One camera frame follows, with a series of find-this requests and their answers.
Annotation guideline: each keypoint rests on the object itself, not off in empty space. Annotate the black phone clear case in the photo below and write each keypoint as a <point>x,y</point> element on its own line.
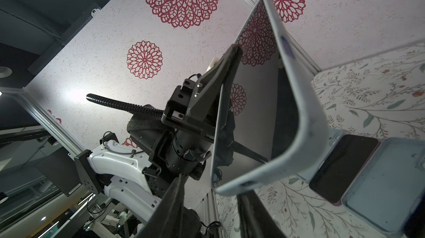
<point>269,106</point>

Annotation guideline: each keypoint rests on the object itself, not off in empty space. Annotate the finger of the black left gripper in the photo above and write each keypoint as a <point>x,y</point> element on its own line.
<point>204,101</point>
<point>242,150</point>

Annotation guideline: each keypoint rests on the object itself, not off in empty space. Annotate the black phone purple back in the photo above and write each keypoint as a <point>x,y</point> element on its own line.
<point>342,166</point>

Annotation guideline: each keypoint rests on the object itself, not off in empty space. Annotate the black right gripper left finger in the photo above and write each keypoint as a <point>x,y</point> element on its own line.
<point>167,220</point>

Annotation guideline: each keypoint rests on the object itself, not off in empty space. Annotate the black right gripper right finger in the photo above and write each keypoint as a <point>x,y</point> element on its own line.
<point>255,221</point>

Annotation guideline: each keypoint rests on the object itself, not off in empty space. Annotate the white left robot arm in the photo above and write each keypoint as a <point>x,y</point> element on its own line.
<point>171,145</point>

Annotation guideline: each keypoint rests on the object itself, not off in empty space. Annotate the pale blue phone case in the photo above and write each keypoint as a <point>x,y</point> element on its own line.
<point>388,190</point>

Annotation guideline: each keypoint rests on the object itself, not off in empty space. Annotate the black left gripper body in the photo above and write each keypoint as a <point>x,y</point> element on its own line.
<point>176,108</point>

